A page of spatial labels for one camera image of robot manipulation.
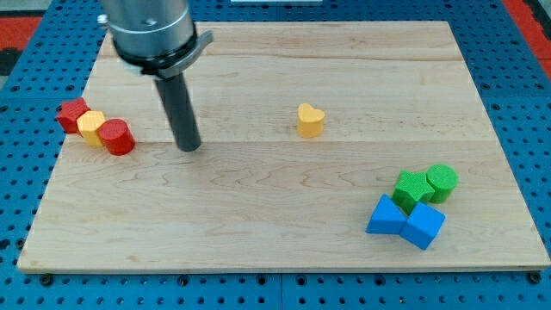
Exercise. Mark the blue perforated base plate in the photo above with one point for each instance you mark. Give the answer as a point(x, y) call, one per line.
point(56, 63)

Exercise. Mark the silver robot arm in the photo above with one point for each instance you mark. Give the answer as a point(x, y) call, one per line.
point(159, 38)

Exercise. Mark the green star block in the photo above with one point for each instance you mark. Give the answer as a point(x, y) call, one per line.
point(410, 189)

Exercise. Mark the wooden board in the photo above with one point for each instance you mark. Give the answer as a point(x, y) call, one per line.
point(257, 197)

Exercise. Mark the green cylinder block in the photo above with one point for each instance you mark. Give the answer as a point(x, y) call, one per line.
point(443, 179)

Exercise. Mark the blue cube block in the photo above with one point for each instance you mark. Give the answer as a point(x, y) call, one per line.
point(422, 226)

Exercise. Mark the yellow heart block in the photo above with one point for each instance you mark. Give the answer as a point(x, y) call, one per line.
point(310, 121)

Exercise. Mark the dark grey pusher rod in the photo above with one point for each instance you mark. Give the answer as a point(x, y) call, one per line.
point(175, 98)

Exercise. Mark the yellow hexagon block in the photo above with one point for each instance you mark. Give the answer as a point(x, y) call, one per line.
point(88, 125)

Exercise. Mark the red star block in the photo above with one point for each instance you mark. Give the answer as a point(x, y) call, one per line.
point(69, 112)

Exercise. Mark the blue triangle block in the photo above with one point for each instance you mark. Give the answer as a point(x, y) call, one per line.
point(387, 217)

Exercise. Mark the red cylinder block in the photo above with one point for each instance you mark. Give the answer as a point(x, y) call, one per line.
point(115, 134)

